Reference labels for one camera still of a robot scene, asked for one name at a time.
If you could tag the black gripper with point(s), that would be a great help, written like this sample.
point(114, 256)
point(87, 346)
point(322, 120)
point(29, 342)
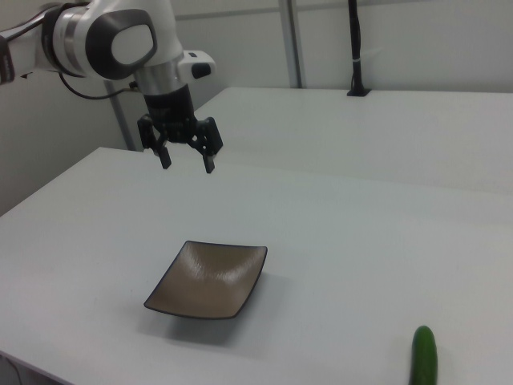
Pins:
point(170, 108)

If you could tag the green cucumber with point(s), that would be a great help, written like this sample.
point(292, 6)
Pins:
point(424, 355)

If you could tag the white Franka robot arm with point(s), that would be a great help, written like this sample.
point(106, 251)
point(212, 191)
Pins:
point(100, 44)

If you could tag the square brown ceramic plate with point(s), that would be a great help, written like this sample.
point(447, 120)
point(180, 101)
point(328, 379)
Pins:
point(208, 280)

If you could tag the black pole with base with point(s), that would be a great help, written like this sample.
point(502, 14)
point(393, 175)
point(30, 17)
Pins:
point(356, 48)

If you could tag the grey metal frame post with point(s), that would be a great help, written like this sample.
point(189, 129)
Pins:
point(292, 40)
point(122, 116)

